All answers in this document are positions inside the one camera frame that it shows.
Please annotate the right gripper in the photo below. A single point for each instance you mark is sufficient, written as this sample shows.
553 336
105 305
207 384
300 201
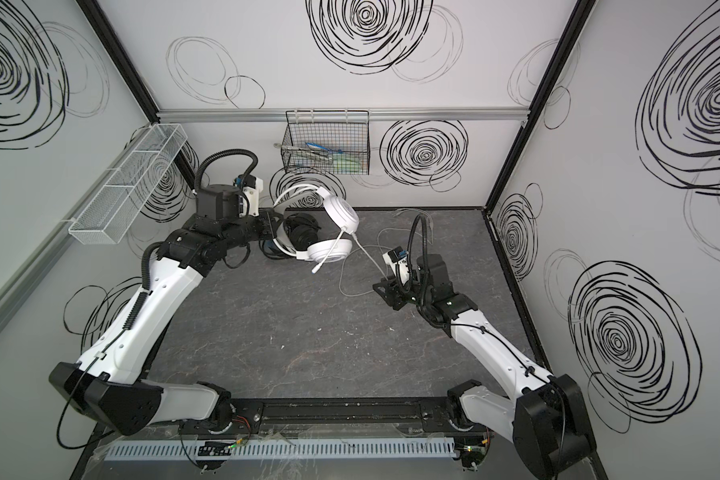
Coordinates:
390 290

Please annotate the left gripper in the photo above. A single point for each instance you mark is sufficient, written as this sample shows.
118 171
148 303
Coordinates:
270 224

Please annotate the black blue gaming headset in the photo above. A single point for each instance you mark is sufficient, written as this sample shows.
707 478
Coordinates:
300 228

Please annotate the white headphones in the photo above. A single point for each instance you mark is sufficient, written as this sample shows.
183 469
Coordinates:
337 219

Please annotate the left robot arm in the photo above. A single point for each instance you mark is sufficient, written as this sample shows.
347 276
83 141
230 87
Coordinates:
107 383

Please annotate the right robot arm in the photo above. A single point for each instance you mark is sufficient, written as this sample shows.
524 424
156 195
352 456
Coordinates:
543 415

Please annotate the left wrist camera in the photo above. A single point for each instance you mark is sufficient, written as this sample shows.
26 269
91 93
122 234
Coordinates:
250 189

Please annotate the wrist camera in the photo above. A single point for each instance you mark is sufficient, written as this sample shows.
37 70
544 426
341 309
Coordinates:
397 260
250 189

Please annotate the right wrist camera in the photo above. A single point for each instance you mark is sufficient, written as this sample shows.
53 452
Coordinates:
397 260

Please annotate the items in wire basket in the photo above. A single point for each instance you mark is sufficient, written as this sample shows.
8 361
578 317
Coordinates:
317 157

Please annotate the black wire basket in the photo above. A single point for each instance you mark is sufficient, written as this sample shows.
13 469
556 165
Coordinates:
352 136

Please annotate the aluminium wall rail back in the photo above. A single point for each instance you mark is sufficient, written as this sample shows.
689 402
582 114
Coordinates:
267 115

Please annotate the aluminium wall rail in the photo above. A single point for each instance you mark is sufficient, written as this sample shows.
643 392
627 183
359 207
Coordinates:
267 115
20 286

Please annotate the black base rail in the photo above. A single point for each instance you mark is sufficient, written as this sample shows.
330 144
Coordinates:
348 414

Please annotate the white mesh wall tray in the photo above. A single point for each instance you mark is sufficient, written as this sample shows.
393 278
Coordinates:
110 213

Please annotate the white slotted cable duct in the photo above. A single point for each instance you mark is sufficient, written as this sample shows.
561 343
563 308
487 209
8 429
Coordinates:
281 449

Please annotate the black corner frame post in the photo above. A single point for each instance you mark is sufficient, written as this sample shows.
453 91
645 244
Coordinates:
117 53

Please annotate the aluminium wall rail left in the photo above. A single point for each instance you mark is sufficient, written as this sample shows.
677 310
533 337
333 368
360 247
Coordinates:
20 286

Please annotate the right black corner post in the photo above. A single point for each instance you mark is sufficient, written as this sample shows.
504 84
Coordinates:
565 45

